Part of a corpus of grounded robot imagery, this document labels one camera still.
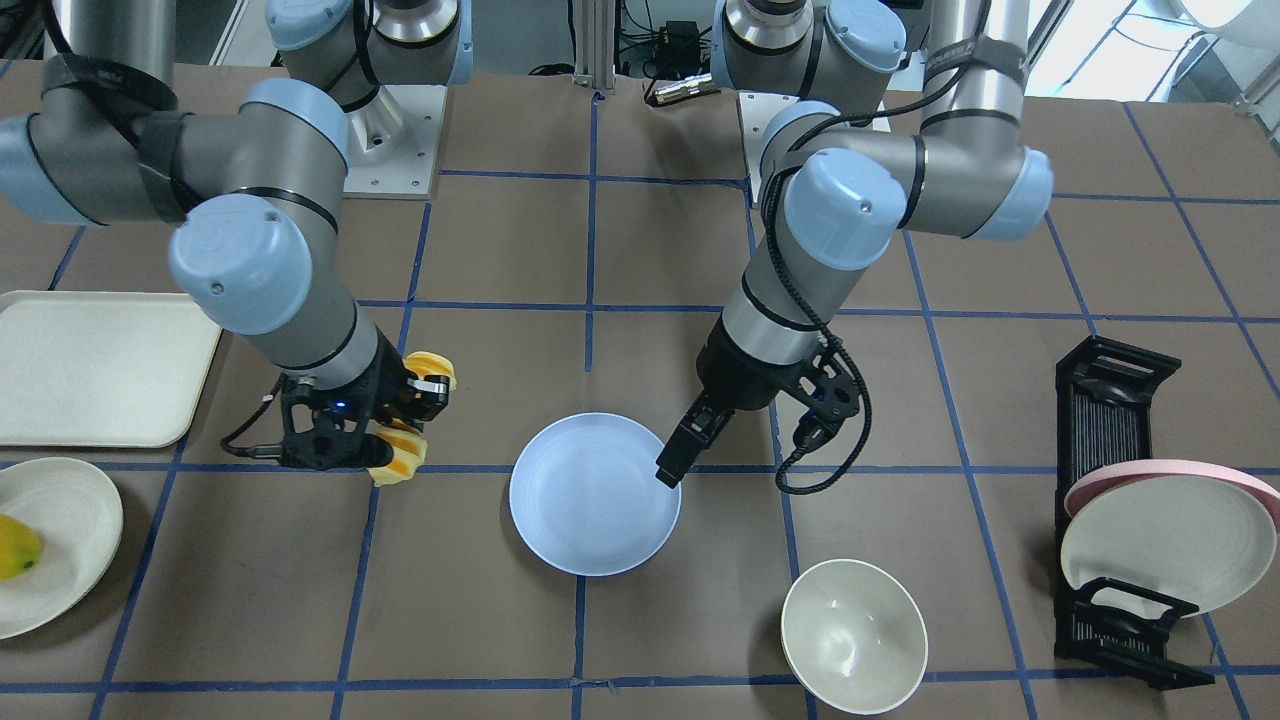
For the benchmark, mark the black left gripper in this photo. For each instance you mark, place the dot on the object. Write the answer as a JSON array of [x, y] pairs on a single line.
[[738, 380]]

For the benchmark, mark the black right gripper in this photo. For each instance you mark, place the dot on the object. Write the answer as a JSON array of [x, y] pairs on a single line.
[[378, 383]]

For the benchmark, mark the blue plate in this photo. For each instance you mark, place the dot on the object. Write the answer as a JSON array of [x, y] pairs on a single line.
[[585, 497]]

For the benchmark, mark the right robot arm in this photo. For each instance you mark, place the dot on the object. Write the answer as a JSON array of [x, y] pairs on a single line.
[[254, 197]]

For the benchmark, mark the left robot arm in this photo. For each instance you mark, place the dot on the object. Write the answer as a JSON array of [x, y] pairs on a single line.
[[839, 176]]

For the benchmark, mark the cream round plate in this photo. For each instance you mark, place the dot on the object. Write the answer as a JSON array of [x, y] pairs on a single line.
[[78, 513]]

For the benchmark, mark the pink plate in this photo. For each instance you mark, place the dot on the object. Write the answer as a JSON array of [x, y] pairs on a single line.
[[1120, 474]]

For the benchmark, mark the cream plate in rack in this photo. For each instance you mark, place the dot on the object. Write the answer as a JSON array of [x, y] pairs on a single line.
[[1196, 539]]

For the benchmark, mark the cream bowl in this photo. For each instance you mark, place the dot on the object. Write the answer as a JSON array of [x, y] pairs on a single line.
[[854, 637]]

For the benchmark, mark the cream rectangular tray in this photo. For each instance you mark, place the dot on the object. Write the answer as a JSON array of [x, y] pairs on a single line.
[[101, 369]]

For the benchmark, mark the black dish rack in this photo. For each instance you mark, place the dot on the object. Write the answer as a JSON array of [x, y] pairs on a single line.
[[1104, 391]]

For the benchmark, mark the yellow lemon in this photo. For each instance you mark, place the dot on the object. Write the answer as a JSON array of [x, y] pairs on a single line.
[[21, 548]]

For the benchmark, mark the aluminium frame post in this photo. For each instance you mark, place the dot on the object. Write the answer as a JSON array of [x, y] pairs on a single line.
[[594, 42]]

